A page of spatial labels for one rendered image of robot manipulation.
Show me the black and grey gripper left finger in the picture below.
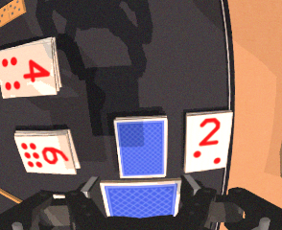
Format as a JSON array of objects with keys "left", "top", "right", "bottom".
[{"left": 0, "top": 176, "right": 118, "bottom": 230}]

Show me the blue card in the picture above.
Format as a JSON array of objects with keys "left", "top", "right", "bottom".
[{"left": 114, "top": 117, "right": 167, "bottom": 178}]

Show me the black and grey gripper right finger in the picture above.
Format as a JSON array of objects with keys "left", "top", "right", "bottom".
[{"left": 161, "top": 174, "right": 282, "bottom": 230}]

